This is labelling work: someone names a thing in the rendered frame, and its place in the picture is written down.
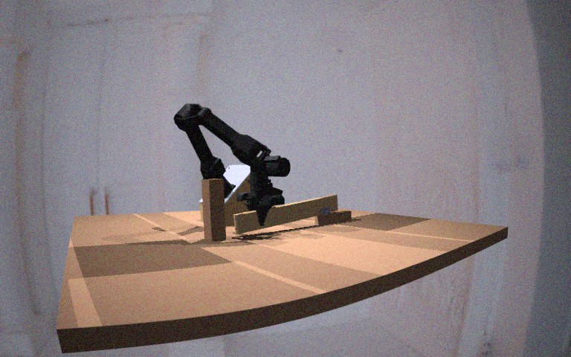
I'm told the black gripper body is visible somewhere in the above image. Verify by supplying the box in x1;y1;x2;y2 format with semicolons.
236;176;285;206

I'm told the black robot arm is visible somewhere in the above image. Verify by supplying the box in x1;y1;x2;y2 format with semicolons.
174;103;291;198

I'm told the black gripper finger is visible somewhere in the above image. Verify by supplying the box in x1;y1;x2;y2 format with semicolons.
254;205;274;226
245;203;259;211

